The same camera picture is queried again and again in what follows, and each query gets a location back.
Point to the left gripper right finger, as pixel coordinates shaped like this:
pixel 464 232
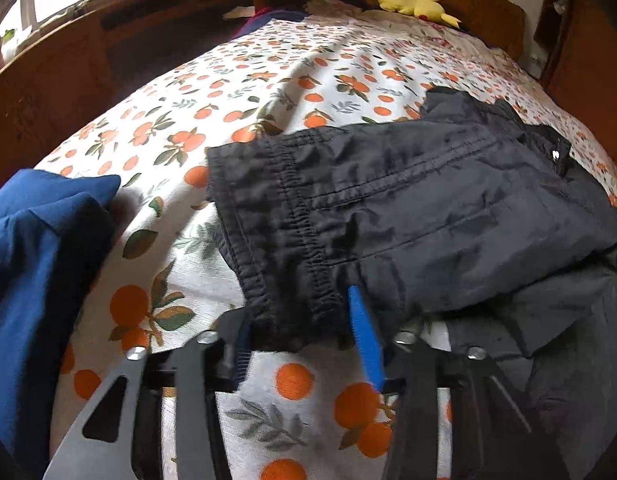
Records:
pixel 495 434

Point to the wooden louvred wardrobe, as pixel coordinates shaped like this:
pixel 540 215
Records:
pixel 581 72

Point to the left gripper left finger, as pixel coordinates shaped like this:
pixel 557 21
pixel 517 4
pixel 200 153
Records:
pixel 118 434

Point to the wooden desk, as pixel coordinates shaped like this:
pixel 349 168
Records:
pixel 84 67

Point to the orange-print white bedsheet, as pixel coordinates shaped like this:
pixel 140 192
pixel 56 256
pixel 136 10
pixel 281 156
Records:
pixel 310 415

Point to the yellow plush toy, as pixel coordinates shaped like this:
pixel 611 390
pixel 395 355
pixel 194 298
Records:
pixel 427 10

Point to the black jacket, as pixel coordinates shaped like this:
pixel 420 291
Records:
pixel 467 215

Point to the blue folded garment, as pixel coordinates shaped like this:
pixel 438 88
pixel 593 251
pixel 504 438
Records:
pixel 55 233

